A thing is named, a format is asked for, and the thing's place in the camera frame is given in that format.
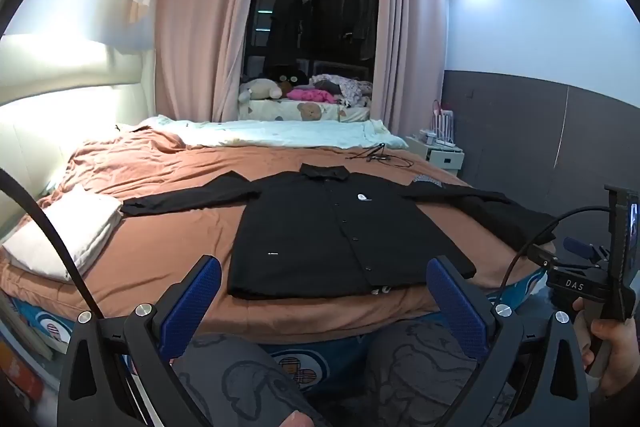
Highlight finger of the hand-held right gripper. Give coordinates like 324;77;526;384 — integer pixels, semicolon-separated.
563;237;601;264

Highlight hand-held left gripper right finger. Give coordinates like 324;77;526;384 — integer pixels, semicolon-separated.
426;255;591;427

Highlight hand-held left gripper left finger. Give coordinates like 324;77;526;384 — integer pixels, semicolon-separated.
59;254;223;427

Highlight black button shirt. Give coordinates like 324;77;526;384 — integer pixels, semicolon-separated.
120;163;558;300

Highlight floral clothes pile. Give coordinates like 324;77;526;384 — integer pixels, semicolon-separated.
310;74;375;108

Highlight person's right hand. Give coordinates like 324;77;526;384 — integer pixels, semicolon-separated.
572;297;640;400

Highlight person's left hand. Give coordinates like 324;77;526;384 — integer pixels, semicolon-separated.
284;409;317;427

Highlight person's left leg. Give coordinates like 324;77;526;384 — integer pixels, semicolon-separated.
170;332;321;427

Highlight bed with orange sheet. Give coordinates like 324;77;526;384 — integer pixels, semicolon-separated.
0;127;546;348

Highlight blue printed bed sheet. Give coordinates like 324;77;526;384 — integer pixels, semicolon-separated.
0;267;551;408

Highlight folded white cloth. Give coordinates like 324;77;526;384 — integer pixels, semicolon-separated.
2;184;124;283

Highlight white nightstand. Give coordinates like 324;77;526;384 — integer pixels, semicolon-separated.
405;136;466;175

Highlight white striped rack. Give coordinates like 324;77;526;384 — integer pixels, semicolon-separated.
431;99;458;148

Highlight pale blue quilt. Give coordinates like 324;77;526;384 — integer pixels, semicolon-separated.
135;116;410;151

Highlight bear print bedding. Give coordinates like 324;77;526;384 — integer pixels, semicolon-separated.
237;99;371;124

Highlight cream headboard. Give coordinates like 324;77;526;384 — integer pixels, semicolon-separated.
0;34;161;243

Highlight beige plush toy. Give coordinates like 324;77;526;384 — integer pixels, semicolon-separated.
237;78;286;104

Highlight pink garment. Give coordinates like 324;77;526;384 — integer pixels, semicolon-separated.
286;88;338;104

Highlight pink curtain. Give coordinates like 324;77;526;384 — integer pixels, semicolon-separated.
374;0;448;142
154;0;266;122

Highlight black plush toy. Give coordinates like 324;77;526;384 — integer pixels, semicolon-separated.
272;66;311;88

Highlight dark hanging coat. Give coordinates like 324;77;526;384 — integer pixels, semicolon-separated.
267;0;303;72

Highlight dark hanging garments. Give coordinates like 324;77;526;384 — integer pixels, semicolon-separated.
310;0;376;58

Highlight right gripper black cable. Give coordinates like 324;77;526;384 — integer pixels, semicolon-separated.
501;206;610;295

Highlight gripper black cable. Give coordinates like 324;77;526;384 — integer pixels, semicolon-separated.
0;167;107;322
501;206;610;295

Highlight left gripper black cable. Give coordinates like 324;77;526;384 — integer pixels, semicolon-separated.
0;167;107;322

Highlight black cables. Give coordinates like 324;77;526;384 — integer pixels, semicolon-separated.
345;143;415;168

